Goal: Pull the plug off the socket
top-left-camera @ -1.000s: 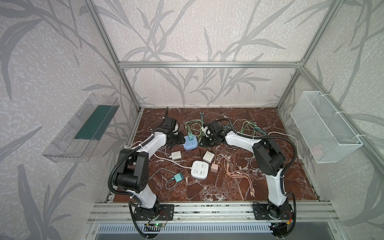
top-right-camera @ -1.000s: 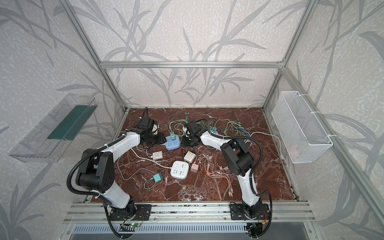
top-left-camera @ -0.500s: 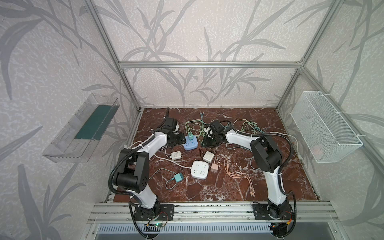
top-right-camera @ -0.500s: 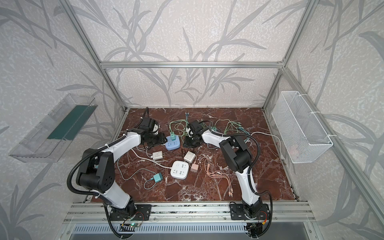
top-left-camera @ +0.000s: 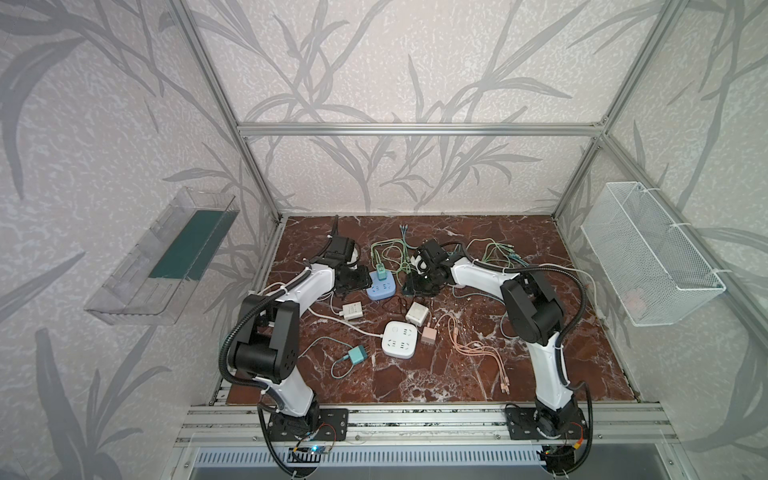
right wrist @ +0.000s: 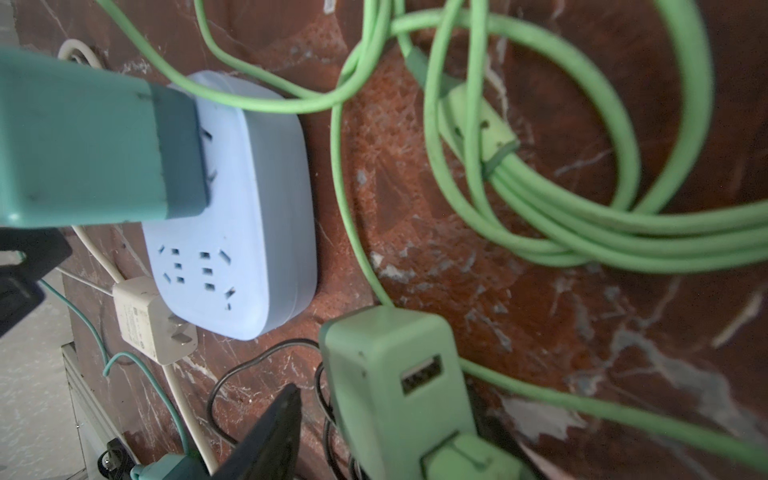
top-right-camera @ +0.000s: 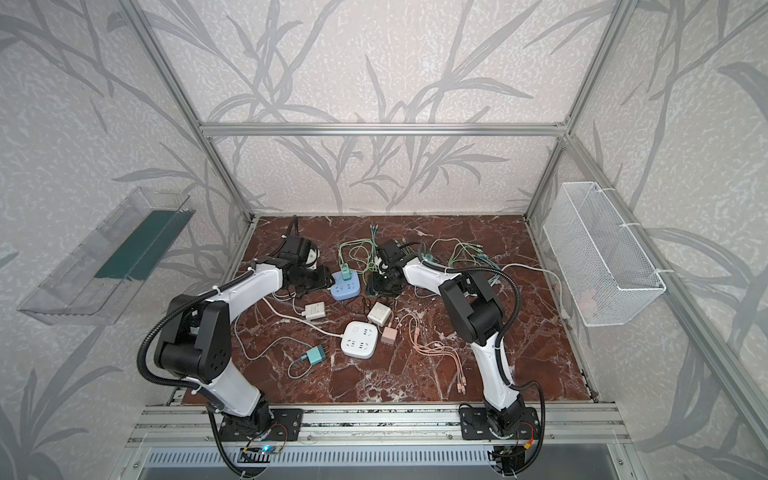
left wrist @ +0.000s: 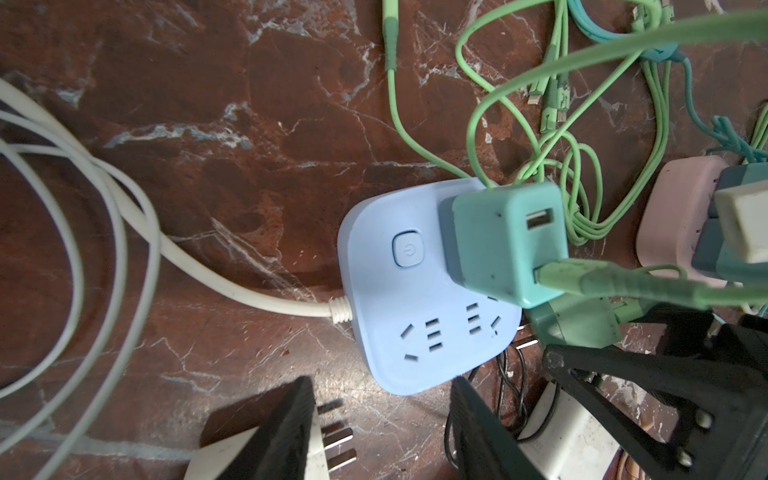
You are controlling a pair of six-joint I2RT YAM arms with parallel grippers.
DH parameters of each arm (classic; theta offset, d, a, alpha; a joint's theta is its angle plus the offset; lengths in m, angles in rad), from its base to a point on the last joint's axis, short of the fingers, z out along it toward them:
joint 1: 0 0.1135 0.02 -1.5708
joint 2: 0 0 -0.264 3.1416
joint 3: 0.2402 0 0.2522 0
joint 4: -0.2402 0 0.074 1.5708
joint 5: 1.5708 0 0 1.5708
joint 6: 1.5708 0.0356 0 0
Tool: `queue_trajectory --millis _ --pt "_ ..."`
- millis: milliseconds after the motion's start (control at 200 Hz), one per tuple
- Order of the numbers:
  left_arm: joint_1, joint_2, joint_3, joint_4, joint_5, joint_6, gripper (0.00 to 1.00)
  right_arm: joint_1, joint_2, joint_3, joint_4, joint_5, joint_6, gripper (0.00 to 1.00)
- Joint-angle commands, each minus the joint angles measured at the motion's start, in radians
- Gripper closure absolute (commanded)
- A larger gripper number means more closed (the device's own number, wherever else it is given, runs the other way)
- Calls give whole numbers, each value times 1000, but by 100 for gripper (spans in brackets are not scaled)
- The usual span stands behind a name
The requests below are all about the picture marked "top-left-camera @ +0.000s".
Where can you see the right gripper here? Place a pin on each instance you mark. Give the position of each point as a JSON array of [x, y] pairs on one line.
[[421, 279]]

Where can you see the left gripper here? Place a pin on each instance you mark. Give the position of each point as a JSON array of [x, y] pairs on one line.
[[338, 245]]

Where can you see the blue power strip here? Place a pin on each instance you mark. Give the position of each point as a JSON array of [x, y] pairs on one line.
[[381, 289]]

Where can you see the green charger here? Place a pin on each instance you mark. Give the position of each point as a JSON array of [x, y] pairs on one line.
[[381, 272]]

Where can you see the white usb charger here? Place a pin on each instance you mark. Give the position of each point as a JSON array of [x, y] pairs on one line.
[[417, 314]]

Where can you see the pink usb charger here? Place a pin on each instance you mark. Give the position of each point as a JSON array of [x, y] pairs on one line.
[[428, 335]]

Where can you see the teal usb charger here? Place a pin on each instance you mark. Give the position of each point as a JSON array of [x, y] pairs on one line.
[[357, 355]]

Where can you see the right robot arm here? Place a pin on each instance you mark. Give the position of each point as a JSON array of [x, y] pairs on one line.
[[533, 307]]

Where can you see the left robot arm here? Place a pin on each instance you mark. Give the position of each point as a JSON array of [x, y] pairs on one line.
[[262, 349]]

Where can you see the clear plastic tray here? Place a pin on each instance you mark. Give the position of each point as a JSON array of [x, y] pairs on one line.
[[153, 284]]

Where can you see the white wire basket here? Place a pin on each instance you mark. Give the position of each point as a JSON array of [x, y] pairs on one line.
[[658, 274]]

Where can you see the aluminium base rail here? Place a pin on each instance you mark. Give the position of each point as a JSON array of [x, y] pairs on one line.
[[428, 424]]

